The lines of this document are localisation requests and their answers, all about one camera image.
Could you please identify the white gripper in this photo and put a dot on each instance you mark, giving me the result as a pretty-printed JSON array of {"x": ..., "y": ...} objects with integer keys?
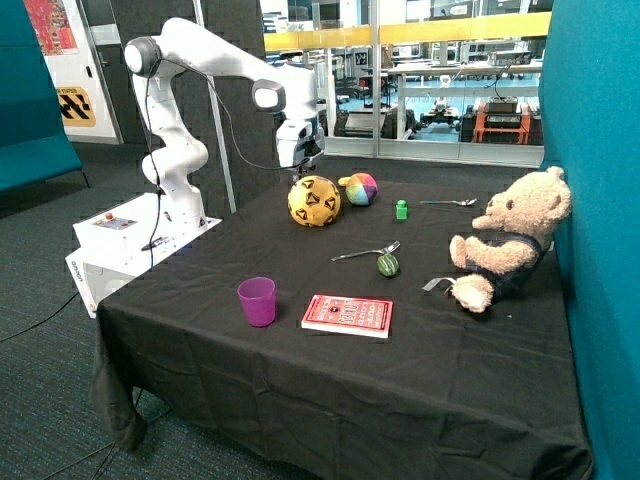
[{"x": 298, "y": 141}]

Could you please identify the multicolour soft ball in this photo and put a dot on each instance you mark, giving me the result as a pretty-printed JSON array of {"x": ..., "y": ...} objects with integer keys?
[{"x": 361, "y": 189}]

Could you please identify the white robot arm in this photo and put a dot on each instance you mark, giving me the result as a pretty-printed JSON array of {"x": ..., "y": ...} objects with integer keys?
[{"x": 183, "y": 45}]

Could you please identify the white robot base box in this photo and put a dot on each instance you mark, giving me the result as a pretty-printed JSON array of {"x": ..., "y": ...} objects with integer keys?
[{"x": 121, "y": 243}]

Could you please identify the yellow black soccer ball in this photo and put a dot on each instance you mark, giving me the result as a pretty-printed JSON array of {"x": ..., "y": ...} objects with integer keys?
[{"x": 314, "y": 201}]

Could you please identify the green toy block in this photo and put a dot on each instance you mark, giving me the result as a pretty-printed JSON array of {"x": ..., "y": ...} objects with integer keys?
[{"x": 401, "y": 210}]

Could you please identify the silver fork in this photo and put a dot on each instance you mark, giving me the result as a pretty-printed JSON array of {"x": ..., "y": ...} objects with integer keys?
[{"x": 386, "y": 250}]

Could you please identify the green toy pepper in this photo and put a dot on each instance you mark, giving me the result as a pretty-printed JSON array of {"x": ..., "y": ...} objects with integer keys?
[{"x": 387, "y": 265}]

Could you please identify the purple plastic cup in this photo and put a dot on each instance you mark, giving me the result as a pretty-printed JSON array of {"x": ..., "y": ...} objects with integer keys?
[{"x": 258, "y": 300}]

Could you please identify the red book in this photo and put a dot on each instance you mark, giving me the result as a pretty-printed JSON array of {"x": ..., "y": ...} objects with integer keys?
[{"x": 349, "y": 315}]

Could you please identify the black tablecloth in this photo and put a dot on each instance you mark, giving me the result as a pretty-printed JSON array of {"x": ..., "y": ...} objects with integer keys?
[{"x": 448, "y": 395}]

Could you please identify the silver spoon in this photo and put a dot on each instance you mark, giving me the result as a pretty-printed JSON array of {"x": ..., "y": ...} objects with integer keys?
[{"x": 462, "y": 203}]

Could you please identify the orange black cart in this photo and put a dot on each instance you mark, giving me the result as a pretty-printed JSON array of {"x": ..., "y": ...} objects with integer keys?
[{"x": 502, "y": 120}]

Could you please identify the beige teddy bear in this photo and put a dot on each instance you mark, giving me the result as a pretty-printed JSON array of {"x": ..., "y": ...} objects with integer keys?
[{"x": 524, "y": 217}]

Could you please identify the white lab table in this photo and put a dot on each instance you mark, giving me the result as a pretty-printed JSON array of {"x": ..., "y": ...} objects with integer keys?
[{"x": 434, "y": 97}]

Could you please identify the yellow black sign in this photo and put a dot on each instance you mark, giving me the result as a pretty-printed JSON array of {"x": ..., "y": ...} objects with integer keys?
[{"x": 75, "y": 106}]

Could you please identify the teal sofa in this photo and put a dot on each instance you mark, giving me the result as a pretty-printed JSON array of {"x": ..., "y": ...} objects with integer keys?
[{"x": 34, "y": 145}]

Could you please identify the teal partition panel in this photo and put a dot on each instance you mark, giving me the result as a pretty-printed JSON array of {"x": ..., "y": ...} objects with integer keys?
[{"x": 589, "y": 95}]

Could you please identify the red wall poster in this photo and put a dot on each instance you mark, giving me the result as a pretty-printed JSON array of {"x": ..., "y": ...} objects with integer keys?
[{"x": 51, "y": 24}]

